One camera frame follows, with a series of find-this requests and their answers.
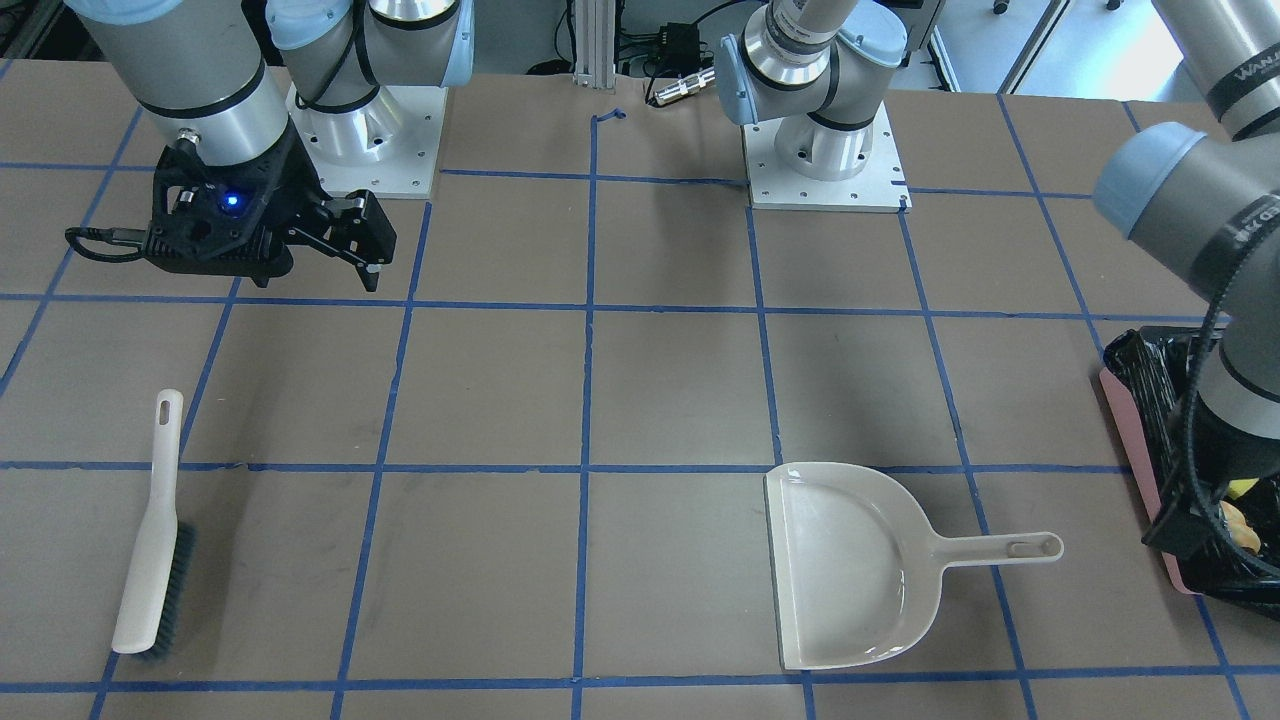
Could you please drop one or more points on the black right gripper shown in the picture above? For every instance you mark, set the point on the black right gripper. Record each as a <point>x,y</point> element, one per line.
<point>291,180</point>

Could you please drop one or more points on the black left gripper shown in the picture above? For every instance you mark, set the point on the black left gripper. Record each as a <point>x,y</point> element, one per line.
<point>1222,448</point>

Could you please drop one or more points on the beige plastic dustpan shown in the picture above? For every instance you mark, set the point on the beige plastic dustpan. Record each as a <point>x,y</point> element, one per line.
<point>858,569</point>

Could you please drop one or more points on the beige hand brush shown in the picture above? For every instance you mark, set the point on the beige hand brush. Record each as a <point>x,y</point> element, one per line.
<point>147,617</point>

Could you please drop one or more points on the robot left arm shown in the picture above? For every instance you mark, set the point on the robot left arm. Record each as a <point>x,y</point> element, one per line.
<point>1204,209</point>

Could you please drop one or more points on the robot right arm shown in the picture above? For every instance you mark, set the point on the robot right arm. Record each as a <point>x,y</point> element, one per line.
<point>199,65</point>

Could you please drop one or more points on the pink bin with black bag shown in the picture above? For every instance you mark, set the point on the pink bin with black bag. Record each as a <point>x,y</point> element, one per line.
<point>1144,378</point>

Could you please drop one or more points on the green yellow sponge piece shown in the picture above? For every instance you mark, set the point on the green yellow sponge piece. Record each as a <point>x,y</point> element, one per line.
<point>1240,487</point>

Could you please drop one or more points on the pale curved melon rind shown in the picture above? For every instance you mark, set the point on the pale curved melon rind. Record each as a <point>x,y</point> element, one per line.
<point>1242,533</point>

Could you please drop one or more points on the silver cylindrical connector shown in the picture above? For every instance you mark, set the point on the silver cylindrical connector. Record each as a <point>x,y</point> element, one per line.
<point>682,88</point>

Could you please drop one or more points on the black power adapter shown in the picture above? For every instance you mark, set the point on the black power adapter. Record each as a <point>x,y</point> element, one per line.
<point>678,43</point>

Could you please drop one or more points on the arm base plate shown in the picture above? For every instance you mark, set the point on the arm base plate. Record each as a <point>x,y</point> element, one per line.
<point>389,147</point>
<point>794,164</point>

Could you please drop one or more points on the aluminium frame post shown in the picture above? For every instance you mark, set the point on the aluminium frame post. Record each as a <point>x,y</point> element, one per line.
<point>594,25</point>

